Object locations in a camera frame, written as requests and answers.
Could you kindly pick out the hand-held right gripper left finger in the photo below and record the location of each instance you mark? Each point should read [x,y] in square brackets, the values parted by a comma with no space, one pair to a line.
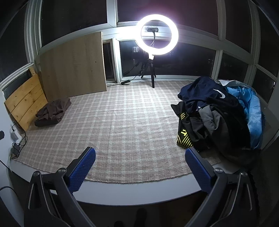
[82,168]

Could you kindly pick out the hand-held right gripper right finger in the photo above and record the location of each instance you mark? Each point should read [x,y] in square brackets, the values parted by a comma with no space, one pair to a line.
[197,168]

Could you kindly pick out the navy blue t-shirt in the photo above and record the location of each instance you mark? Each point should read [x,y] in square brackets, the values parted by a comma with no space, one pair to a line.
[196,89]

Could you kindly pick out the pile of dark clothes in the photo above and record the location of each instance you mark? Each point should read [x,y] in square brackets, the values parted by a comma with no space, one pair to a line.
[231,122]

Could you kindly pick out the grey garment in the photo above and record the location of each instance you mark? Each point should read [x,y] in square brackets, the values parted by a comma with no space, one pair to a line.
[209,115]

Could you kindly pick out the plaid woven mat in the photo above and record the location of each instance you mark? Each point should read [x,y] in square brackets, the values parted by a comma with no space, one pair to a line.
[122,122]

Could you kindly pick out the brown folded garment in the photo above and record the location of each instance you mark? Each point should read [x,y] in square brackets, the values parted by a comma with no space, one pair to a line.
[52,111]

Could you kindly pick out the light blue garment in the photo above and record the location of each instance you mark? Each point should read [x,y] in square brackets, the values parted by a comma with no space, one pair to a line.
[252,113]

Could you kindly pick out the pine plank board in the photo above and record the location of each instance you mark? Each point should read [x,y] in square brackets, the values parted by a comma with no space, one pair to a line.
[26,102]

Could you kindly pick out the light wooden board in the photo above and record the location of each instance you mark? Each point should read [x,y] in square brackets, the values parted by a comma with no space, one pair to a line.
[74,69]

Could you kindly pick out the white window frame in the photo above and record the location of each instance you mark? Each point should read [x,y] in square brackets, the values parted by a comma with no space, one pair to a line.
[112,21]

